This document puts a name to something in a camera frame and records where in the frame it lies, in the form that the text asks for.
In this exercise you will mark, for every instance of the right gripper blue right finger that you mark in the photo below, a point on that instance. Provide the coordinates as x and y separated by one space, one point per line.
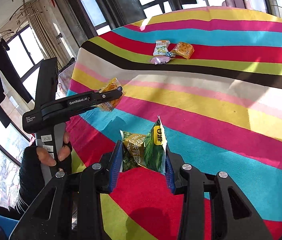
170 170

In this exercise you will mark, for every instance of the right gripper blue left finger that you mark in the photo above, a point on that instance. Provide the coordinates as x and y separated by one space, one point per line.
114 166

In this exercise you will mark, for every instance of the green pea snack packet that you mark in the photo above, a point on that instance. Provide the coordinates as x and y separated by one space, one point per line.
148 151

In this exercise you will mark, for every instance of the orange yellow snack packet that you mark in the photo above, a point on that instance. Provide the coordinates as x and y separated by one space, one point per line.
112 94

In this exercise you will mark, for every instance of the orange cracker packet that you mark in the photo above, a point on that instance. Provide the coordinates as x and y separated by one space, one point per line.
184 50

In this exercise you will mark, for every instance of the left forearm black sleeve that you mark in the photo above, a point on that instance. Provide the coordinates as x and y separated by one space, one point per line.
16 212

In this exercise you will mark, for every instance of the left hand black glove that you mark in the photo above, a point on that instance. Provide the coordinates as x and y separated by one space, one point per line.
30 174

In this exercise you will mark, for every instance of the striped colourful table cloth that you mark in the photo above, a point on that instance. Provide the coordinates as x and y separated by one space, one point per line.
221 108

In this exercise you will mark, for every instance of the purple pink small packet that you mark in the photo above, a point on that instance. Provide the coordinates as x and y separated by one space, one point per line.
160 59

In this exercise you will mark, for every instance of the small blue white packet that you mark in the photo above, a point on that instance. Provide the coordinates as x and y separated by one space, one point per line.
170 54

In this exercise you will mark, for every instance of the white yellow lemon packet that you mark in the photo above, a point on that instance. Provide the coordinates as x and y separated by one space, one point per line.
161 47

